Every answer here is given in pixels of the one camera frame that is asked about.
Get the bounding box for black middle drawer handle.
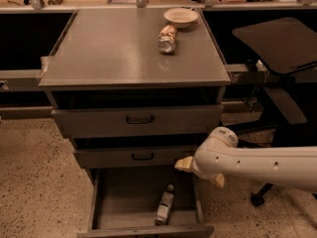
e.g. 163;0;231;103
131;153;155;161

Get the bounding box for grey rail beam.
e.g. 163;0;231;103
0;69;42;92

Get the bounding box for black top drawer handle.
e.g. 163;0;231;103
126;115;155;125

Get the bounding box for bottom open grey drawer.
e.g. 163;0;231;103
76;166;214;238

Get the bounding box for black office chair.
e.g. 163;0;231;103
224;16;317;207

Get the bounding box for grey drawer cabinet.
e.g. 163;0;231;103
38;7;232;183

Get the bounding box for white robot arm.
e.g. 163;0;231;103
174;127;317;193

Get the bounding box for top grey drawer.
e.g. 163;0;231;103
52;105;223;139

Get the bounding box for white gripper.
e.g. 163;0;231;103
174;157;225;188

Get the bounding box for white ceramic bowl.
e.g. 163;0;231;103
163;8;198;29

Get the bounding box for plastic bottle with label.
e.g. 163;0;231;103
155;184;174;225

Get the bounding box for middle grey drawer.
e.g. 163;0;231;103
73;145;198;169

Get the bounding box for black drawer handle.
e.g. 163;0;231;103
126;115;155;125
131;153;155;161

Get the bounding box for crushed metallic can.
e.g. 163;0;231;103
158;25;177;54

